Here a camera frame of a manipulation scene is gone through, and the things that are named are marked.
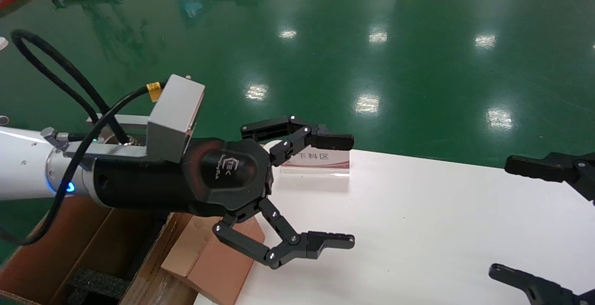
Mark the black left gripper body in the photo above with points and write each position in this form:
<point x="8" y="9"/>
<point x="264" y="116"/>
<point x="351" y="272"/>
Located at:
<point x="218" y="175"/>

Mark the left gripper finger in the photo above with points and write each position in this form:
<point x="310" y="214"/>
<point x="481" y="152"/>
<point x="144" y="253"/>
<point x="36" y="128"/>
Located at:
<point x="297" y="247"/>
<point x="334" y="141"/>

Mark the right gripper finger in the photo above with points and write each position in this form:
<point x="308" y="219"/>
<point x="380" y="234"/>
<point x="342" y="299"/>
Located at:
<point x="544" y="291"/>
<point x="567" y="168"/>

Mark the small cardboard box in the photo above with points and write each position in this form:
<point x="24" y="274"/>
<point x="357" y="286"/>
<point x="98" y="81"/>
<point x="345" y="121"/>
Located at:
<point x="218" y="272"/>

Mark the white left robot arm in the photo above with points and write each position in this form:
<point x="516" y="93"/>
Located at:
<point x="23" y="165"/>

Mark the large cardboard box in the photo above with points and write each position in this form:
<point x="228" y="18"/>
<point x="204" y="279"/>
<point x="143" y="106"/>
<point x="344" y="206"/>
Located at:
<point x="93" y="240"/>

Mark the acrylic table sign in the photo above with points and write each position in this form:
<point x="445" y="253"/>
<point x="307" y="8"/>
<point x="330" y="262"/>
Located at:
<point x="325" y="161"/>

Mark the black foam insert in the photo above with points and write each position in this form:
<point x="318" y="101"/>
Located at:
<point x="97" y="284"/>

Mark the white round object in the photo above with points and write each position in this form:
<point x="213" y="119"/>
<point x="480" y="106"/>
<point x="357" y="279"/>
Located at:
<point x="2" y="43"/>

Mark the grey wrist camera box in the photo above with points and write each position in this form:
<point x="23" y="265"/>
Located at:
<point x="176" y="109"/>

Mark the silver camera mount bracket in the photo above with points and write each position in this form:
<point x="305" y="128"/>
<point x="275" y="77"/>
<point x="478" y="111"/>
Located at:
<point x="116" y="149"/>

